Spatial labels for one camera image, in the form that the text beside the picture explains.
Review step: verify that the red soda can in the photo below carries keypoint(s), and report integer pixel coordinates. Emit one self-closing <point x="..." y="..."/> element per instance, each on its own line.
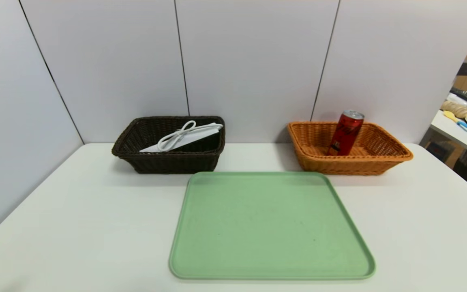
<point x="345" y="134"/>

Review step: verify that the dark brown wicker basket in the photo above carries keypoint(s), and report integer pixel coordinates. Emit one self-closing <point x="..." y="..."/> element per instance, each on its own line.
<point x="168" y="162"/>

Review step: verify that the orange wicker basket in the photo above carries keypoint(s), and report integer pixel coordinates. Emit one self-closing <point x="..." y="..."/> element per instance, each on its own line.
<point x="375" y="162"/>

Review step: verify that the light green plastic tray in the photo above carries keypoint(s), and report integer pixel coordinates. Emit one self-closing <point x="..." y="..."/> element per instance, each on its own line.
<point x="274" y="227"/>

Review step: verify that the brown cardboard box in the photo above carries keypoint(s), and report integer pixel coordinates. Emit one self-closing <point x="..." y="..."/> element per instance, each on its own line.
<point x="440" y="151"/>

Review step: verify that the yellow and blue tool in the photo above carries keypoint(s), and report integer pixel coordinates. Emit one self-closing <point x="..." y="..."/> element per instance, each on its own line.
<point x="452" y="117"/>

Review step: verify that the tan woven loaf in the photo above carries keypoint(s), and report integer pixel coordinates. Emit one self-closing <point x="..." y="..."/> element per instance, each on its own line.
<point x="456" y="109"/>

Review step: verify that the black brush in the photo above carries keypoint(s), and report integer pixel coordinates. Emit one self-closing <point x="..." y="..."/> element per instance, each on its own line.
<point x="461" y="94"/>

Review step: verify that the small black panel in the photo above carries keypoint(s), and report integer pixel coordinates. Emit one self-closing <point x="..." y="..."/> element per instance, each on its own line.
<point x="465" y="68"/>

